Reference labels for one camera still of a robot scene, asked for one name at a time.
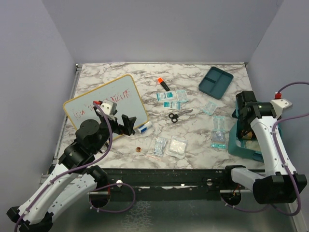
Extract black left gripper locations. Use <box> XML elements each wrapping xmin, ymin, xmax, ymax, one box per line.
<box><xmin>93</xmin><ymin>109</ymin><xmax>137</xmax><ymax>153</ymax></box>

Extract white gauze packet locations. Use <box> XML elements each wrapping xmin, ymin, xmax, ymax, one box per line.
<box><xmin>166</xmin><ymin>136</ymin><xmax>188</xmax><ymax>159</ymax></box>

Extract amber medicine bottle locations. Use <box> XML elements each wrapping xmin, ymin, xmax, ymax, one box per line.
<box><xmin>240</xmin><ymin>130</ymin><xmax>256</xmax><ymax>140</ymax></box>

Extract large blue bandage packet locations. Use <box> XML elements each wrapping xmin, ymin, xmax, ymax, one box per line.
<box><xmin>238</xmin><ymin>140</ymin><xmax>261</xmax><ymax>152</ymax></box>

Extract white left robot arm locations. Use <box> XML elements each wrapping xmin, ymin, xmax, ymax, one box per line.
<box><xmin>7</xmin><ymin>110</ymin><xmax>136</xmax><ymax>232</ymax></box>

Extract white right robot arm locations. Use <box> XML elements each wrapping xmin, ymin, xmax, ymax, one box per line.
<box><xmin>222</xmin><ymin>91</ymin><xmax>307</xmax><ymax>204</ymax></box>

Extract white blue tube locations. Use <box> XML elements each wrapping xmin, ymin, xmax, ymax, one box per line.
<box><xmin>137</xmin><ymin>121</ymin><xmax>153</xmax><ymax>133</ymax></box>

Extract clear bag of plasters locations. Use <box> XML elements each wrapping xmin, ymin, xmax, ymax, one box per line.
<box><xmin>146</xmin><ymin>137</ymin><xmax>168</xmax><ymax>158</ymax></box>

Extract yellow framed whiteboard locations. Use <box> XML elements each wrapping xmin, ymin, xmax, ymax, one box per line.
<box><xmin>63</xmin><ymin>74</ymin><xmax>149</xmax><ymax>130</ymax></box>

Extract small clear teal packet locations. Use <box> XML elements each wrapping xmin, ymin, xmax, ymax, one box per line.
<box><xmin>202</xmin><ymin>101</ymin><xmax>217</xmax><ymax>116</ymax></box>

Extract clear packet teal strip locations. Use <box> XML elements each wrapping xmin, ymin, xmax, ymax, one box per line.
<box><xmin>211</xmin><ymin>130</ymin><xmax>226</xmax><ymax>149</ymax></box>

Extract blue divided tray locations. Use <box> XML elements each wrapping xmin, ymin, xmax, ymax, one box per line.
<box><xmin>198</xmin><ymin>67</ymin><xmax>234</xmax><ymax>100</ymax></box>

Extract teal wipe packet upper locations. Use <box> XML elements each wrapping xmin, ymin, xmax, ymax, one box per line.
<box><xmin>156</xmin><ymin>91</ymin><xmax>176</xmax><ymax>102</ymax></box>

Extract teal wipe packet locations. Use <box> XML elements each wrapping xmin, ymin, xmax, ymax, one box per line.
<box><xmin>156</xmin><ymin>91</ymin><xmax>176</xmax><ymax>102</ymax></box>
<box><xmin>163</xmin><ymin>101</ymin><xmax>181</xmax><ymax>110</ymax></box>

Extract teal wipe packet lower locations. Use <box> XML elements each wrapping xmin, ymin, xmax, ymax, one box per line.
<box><xmin>163</xmin><ymin>101</ymin><xmax>181</xmax><ymax>110</ymax></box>

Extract orange black highlighter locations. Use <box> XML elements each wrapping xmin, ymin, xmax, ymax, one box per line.
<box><xmin>158</xmin><ymin>78</ymin><xmax>170</xmax><ymax>91</ymax></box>

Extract white dressing packet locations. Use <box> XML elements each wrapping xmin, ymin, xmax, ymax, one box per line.
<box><xmin>176</xmin><ymin>89</ymin><xmax>189</xmax><ymax>102</ymax></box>

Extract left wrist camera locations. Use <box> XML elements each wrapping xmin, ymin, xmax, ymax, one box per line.
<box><xmin>93</xmin><ymin>100</ymin><xmax>117</xmax><ymax>121</ymax></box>

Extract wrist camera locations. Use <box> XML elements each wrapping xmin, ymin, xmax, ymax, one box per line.
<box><xmin>93</xmin><ymin>100</ymin><xmax>117</xmax><ymax>121</ymax></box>
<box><xmin>270</xmin><ymin>92</ymin><xmax>293</xmax><ymax>116</ymax></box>

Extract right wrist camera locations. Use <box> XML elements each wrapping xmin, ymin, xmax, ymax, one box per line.
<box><xmin>270</xmin><ymin>92</ymin><xmax>293</xmax><ymax>116</ymax></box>

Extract black handled scissors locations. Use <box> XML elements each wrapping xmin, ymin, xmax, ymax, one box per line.
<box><xmin>169</xmin><ymin>109</ymin><xmax>193</xmax><ymax>123</ymax></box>

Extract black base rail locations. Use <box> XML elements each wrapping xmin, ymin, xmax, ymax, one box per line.
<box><xmin>48</xmin><ymin>168</ymin><xmax>264</xmax><ymax>201</ymax></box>

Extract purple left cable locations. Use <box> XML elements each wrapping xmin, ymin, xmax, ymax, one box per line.
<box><xmin>13</xmin><ymin>101</ymin><xmax>114</xmax><ymax>232</ymax></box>

